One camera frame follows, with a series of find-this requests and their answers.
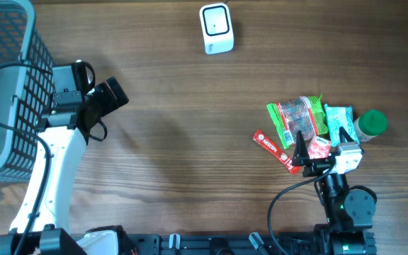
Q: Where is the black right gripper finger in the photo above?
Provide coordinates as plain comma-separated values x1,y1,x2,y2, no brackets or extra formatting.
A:
292,130,310,166
339,126,353,143

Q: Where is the mint green wipes pack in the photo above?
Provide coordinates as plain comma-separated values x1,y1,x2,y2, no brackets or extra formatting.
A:
324,104,360,147

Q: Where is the red tissue pack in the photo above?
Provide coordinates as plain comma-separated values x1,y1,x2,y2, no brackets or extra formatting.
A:
307,136,332,159

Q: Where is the green lid jar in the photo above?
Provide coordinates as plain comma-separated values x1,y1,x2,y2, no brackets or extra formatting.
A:
353,109,388,142

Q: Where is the green candy bag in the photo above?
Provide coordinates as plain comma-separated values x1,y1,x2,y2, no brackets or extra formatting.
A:
266,96,329,149

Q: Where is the red snack bar wrapper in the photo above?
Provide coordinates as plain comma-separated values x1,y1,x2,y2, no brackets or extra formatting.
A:
252,130,300,175

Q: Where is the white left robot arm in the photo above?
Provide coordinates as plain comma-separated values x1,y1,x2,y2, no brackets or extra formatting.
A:
0,61,135,254

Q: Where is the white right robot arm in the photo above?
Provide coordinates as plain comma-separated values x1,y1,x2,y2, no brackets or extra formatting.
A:
293,127,377,254

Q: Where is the white barcode scanner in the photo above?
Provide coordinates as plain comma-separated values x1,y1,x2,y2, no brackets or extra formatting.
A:
199,3,234,55

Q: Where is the grey mesh shopping basket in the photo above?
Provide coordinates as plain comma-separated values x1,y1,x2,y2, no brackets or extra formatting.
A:
0,1,55,182

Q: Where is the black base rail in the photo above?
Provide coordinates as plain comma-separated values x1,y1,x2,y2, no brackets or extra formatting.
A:
127,229,378,255

